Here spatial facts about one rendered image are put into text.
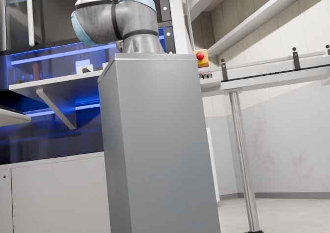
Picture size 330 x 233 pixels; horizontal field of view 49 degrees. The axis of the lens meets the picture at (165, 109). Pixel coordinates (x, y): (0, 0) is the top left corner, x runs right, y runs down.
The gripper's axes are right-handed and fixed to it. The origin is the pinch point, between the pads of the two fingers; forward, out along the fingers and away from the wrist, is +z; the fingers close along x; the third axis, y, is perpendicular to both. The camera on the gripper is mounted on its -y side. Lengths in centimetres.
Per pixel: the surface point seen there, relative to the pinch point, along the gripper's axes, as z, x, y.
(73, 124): 23.9, 27.8, -33.1
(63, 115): 20.9, 17.0, -33.6
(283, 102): -20, 330, 122
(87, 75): 11.7, -8.4, -11.5
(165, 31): -17.1, 31.6, 16.9
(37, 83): 11.7, -8.4, -32.3
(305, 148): 41, 310, 134
